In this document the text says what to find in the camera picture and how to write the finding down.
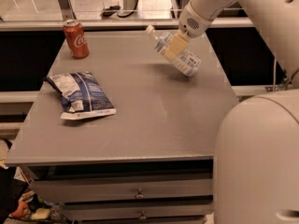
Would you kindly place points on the drawer knob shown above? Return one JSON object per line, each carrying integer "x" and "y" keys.
{"x": 139, "y": 195}
{"x": 142, "y": 216}

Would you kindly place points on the lower drawer knob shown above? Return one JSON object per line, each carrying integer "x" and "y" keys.
{"x": 142, "y": 216}

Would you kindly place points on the blue chip bag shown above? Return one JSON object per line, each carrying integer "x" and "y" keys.
{"x": 81, "y": 96}

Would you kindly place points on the clear blue-label plastic bottle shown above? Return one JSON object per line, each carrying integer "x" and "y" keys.
{"x": 185, "y": 61}

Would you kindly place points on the metal railing frame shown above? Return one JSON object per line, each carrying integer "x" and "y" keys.
{"x": 33, "y": 15}

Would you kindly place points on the clutter pile on floor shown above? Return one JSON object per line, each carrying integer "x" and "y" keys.
{"x": 12, "y": 204}

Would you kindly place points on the red coca-cola can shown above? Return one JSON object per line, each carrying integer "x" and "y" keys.
{"x": 74, "y": 34}

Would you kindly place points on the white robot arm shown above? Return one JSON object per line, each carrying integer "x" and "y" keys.
{"x": 256, "y": 159}

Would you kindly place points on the top drawer knob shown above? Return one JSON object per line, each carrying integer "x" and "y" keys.
{"x": 139, "y": 195}

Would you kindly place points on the dark object behind glass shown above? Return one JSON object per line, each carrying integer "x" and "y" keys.
{"x": 109, "y": 11}

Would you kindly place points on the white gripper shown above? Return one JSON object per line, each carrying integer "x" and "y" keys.
{"x": 191, "y": 22}

